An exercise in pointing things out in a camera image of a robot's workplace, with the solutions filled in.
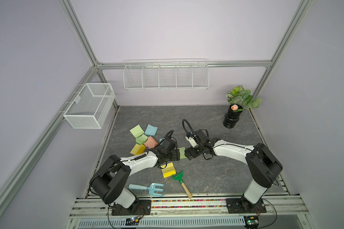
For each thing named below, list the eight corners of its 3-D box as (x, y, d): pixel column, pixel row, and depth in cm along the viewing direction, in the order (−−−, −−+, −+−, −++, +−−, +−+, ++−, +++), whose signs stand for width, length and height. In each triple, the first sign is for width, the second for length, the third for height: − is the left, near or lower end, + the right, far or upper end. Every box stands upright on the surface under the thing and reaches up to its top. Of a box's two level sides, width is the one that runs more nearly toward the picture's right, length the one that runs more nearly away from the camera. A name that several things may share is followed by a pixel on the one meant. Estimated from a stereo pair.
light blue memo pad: (144, 134, 105) (143, 132, 104) (148, 125, 110) (148, 124, 109) (154, 136, 104) (154, 135, 102) (158, 127, 109) (158, 126, 107)
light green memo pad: (136, 138, 103) (135, 136, 101) (130, 131, 107) (129, 129, 105) (144, 132, 107) (144, 130, 104) (139, 126, 110) (138, 124, 108)
